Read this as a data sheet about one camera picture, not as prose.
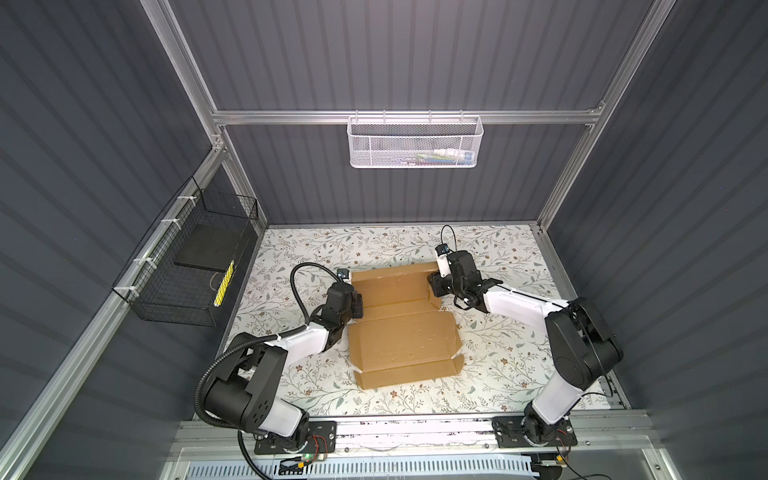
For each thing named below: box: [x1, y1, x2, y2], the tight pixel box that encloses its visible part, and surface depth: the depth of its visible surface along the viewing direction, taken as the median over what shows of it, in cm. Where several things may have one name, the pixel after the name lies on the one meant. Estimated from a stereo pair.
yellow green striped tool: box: [214, 260, 235, 308], surface depth 71 cm
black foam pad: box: [174, 223, 240, 273], surface depth 77 cm
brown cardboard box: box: [348, 262, 465, 390], surface depth 91 cm
